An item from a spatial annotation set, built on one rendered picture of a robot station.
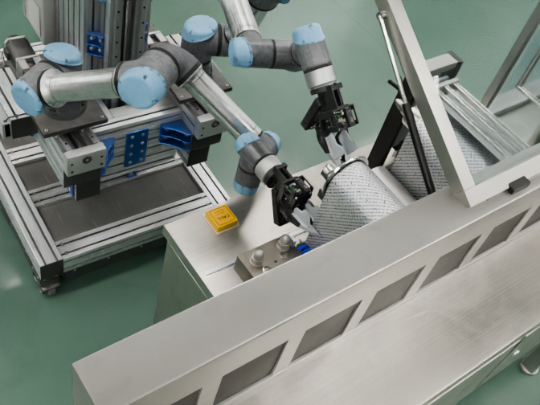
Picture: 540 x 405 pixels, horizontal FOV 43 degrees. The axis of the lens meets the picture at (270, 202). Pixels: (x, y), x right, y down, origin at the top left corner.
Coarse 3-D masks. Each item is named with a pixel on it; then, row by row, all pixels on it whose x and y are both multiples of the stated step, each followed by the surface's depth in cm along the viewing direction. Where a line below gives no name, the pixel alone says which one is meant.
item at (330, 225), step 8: (320, 208) 176; (328, 208) 174; (320, 216) 178; (328, 216) 175; (336, 216) 172; (312, 224) 182; (320, 224) 179; (328, 224) 176; (336, 224) 173; (344, 224) 170; (320, 232) 180; (328, 232) 177; (336, 232) 174; (344, 232) 172; (312, 240) 184; (320, 240) 181; (328, 240) 178; (312, 248) 186
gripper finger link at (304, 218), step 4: (296, 208) 182; (296, 212) 182; (300, 212) 181; (304, 212) 179; (308, 212) 178; (296, 216) 182; (300, 216) 182; (304, 216) 180; (308, 216) 179; (300, 220) 182; (304, 220) 181; (308, 220) 179; (304, 224) 181; (308, 224) 180; (304, 228) 181; (308, 228) 181; (312, 228) 181; (312, 232) 180; (316, 232) 180
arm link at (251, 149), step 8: (240, 136) 193; (248, 136) 192; (256, 136) 193; (240, 144) 192; (248, 144) 190; (256, 144) 190; (264, 144) 192; (240, 152) 192; (248, 152) 190; (256, 152) 189; (264, 152) 189; (240, 160) 194; (248, 160) 190; (256, 160) 188; (248, 168) 193
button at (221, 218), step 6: (210, 210) 201; (216, 210) 201; (222, 210) 202; (228, 210) 202; (210, 216) 199; (216, 216) 200; (222, 216) 200; (228, 216) 201; (234, 216) 201; (210, 222) 200; (216, 222) 198; (222, 222) 199; (228, 222) 199; (234, 222) 200; (216, 228) 198; (222, 228) 199
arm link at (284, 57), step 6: (276, 42) 176; (282, 42) 177; (288, 42) 177; (276, 48) 175; (282, 48) 176; (288, 48) 176; (276, 54) 175; (282, 54) 176; (288, 54) 176; (276, 60) 176; (282, 60) 176; (288, 60) 177; (294, 60) 175; (276, 66) 177; (282, 66) 178; (288, 66) 178; (294, 66) 178; (300, 66) 176
